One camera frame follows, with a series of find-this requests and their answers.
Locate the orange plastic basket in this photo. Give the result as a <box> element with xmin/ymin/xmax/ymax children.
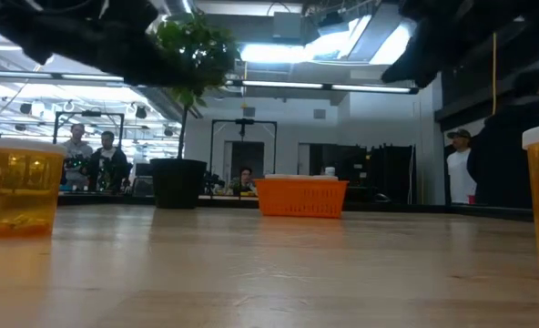
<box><xmin>254</xmin><ymin>178</ymin><xmax>351</xmax><ymax>220</ymax></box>

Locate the black cabinet row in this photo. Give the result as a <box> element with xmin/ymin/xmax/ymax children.
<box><xmin>309</xmin><ymin>143</ymin><xmax>417</xmax><ymax>205</ymax></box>

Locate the long ceiling light strip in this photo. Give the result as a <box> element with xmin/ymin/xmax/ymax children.
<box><xmin>226</xmin><ymin>79</ymin><xmax>420</xmax><ymax>96</ymax></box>
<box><xmin>0</xmin><ymin>68</ymin><xmax>126</xmax><ymax>84</ymax></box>

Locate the yellow extension cable black plug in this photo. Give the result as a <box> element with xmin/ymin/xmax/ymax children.
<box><xmin>491</xmin><ymin>31</ymin><xmax>498</xmax><ymax>116</ymax></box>

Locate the green potted plant black pot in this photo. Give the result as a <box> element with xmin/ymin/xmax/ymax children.
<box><xmin>149</xmin><ymin>11</ymin><xmax>242</xmax><ymax>210</ymax></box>

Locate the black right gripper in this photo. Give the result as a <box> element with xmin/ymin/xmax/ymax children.
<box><xmin>381</xmin><ymin>0</ymin><xmax>539</xmax><ymax>88</ymax></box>

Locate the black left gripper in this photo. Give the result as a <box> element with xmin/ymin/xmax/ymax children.
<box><xmin>0</xmin><ymin>0</ymin><xmax>207</xmax><ymax>88</ymax></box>

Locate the person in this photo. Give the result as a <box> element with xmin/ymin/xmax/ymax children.
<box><xmin>62</xmin><ymin>122</ymin><xmax>94</xmax><ymax>190</ymax></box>
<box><xmin>86</xmin><ymin>130</ymin><xmax>132</xmax><ymax>192</ymax></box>
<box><xmin>230</xmin><ymin>167</ymin><xmax>258</xmax><ymax>196</ymax></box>
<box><xmin>467</xmin><ymin>67</ymin><xmax>539</xmax><ymax>210</ymax></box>
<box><xmin>445</xmin><ymin>128</ymin><xmax>478</xmax><ymax>205</ymax></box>

